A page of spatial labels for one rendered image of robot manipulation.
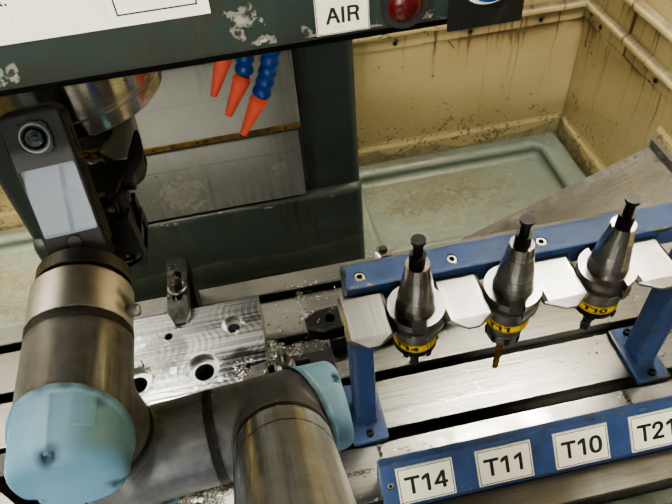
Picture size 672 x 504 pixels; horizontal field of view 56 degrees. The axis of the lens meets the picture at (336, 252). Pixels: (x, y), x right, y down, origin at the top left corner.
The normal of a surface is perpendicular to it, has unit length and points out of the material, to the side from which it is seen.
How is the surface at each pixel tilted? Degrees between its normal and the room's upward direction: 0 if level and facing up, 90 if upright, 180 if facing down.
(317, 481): 43
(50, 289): 12
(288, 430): 37
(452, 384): 0
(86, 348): 30
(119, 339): 68
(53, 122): 64
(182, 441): 23
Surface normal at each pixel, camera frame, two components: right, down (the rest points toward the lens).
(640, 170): -0.46, -0.54
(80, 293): 0.25, -0.68
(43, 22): 0.19, 0.72
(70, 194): 0.17, 0.34
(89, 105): 0.51, 0.61
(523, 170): -0.07, -0.67
